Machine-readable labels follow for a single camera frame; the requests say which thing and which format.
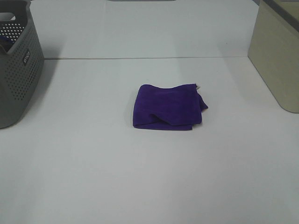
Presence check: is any grey perforated laundry basket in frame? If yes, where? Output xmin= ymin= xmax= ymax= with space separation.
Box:
xmin=0 ymin=0 xmax=44 ymax=128

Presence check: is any beige storage bin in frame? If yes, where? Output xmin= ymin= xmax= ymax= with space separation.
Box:
xmin=248 ymin=0 xmax=299 ymax=113

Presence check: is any purple towel in basket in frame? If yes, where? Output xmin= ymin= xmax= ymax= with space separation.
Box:
xmin=0 ymin=36 xmax=14 ymax=51

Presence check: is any purple towel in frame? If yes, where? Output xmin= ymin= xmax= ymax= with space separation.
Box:
xmin=133 ymin=84 xmax=208 ymax=131
xmin=0 ymin=36 xmax=14 ymax=51

